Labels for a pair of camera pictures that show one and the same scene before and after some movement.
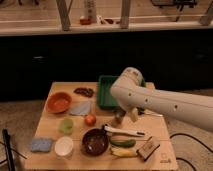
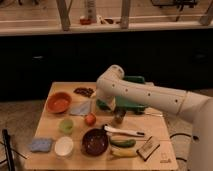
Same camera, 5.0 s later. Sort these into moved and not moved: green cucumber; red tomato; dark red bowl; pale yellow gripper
Moved: pale yellow gripper
Not moved: red tomato; green cucumber; dark red bowl
